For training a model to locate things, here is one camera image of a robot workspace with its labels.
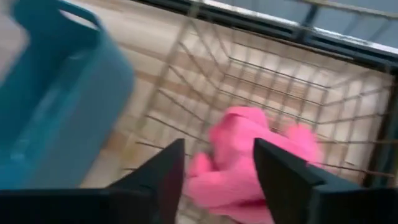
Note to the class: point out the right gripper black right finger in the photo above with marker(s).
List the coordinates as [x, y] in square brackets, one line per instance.
[298, 193]

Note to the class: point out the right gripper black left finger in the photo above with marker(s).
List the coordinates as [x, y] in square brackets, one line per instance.
[149, 193]

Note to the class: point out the pink microfiber towel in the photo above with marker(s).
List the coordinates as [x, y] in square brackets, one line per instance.
[230, 174]

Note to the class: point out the blue plastic bin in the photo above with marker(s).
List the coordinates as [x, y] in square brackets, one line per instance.
[71, 102]

